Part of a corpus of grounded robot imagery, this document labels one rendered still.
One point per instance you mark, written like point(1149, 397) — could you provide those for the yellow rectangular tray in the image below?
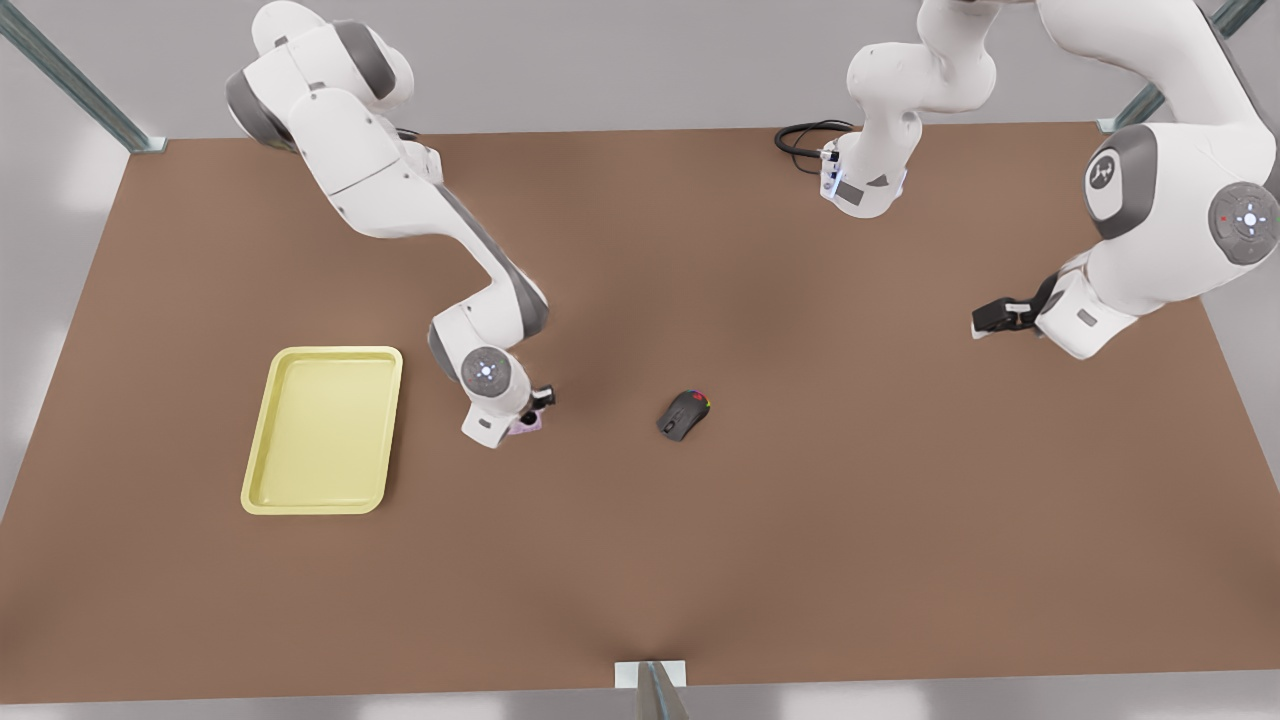
point(322, 431)

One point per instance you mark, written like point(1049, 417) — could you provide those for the black computer mouse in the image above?
point(684, 415)

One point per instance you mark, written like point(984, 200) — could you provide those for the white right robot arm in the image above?
point(400, 195)

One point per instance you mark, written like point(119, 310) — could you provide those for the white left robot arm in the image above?
point(1170, 220)

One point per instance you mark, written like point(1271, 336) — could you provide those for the silver frame post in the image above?
point(1165, 80)
point(655, 690)
point(70, 78)

